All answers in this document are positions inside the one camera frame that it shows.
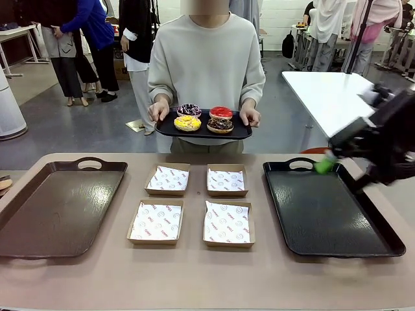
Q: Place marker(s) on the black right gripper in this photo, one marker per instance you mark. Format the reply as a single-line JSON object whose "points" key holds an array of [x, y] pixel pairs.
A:
{"points": [[398, 129]]}

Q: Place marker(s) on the kraft paper food box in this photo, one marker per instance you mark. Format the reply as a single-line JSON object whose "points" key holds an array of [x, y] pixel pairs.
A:
{"points": [[227, 245], [168, 193], [227, 194], [152, 243]]}

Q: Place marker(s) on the chocolate glazed donut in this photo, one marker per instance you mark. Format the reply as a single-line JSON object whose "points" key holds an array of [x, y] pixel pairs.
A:
{"points": [[214, 126]]}

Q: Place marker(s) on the red glazed donut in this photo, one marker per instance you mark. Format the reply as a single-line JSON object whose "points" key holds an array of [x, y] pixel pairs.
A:
{"points": [[215, 113]]}

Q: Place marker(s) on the small black serving tray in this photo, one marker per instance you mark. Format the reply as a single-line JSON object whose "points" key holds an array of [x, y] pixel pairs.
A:
{"points": [[204, 134]]}

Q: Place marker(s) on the yellow sprinkled donut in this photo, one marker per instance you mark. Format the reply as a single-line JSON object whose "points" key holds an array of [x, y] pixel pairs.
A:
{"points": [[181, 124]]}

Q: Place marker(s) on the purple sprinkled donut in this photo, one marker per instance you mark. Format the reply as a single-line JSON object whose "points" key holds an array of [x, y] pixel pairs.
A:
{"points": [[181, 111]]}

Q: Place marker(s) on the person's left forearm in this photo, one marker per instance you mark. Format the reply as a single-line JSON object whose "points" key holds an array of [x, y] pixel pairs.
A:
{"points": [[256, 84]]}

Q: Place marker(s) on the person's right forearm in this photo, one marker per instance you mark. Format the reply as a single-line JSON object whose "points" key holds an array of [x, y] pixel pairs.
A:
{"points": [[155, 84]]}

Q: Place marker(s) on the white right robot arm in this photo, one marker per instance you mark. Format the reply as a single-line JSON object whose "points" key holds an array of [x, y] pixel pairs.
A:
{"points": [[368, 95]]}

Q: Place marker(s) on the person's left hand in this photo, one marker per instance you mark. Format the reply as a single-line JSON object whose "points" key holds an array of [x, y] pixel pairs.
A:
{"points": [[251, 116]]}

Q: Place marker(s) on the person's right hand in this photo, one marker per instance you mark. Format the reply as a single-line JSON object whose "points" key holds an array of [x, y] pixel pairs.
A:
{"points": [[159, 111]]}

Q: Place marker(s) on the orange stool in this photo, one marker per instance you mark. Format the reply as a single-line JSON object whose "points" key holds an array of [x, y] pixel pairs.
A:
{"points": [[316, 150]]}

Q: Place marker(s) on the large white table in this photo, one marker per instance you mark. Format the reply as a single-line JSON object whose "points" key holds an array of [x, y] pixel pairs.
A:
{"points": [[324, 94]]}

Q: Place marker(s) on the black stand pole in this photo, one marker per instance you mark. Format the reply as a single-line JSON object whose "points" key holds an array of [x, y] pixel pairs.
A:
{"points": [[358, 39]]}

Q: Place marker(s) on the white standing desk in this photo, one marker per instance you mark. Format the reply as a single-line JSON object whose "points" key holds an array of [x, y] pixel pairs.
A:
{"points": [[400, 29]]}

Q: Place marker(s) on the mannequin in light grey clothes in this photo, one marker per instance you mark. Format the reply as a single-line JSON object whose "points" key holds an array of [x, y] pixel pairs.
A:
{"points": [[324, 26]]}

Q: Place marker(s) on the black backpack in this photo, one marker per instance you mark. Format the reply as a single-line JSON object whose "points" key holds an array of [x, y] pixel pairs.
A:
{"points": [[288, 45]]}

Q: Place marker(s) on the mannequin in pink jacket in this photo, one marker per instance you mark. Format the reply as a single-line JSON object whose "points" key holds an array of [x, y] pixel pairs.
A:
{"points": [[386, 13]]}

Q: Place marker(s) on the white printed paper liner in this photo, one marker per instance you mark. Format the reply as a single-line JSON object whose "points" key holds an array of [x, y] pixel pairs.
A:
{"points": [[227, 179], [155, 222], [227, 223], [168, 179]]}

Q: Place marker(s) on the person in beige sweater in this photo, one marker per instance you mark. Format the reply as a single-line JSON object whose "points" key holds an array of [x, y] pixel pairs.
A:
{"points": [[207, 64]]}

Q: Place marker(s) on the cardboard box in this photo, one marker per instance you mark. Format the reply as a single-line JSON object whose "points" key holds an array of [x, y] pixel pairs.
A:
{"points": [[120, 69]]}

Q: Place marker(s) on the person in blue sweater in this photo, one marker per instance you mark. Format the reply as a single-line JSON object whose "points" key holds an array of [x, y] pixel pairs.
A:
{"points": [[94, 26]]}

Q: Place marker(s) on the mannequin with black trousers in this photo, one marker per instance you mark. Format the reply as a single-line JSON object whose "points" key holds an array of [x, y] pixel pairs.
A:
{"points": [[65, 74]]}

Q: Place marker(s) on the white cylindrical appliance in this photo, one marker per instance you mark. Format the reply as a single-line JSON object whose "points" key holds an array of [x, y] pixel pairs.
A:
{"points": [[9, 110]]}

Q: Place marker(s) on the tan and black object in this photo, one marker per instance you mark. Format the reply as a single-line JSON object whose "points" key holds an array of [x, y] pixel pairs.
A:
{"points": [[4, 184]]}

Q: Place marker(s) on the gold mannequin base plate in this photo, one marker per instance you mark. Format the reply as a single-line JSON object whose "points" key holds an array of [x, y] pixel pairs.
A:
{"points": [[134, 125]]}

